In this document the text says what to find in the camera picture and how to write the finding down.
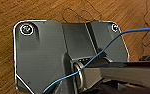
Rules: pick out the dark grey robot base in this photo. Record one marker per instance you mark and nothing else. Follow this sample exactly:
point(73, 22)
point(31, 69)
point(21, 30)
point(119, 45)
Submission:
point(41, 53)

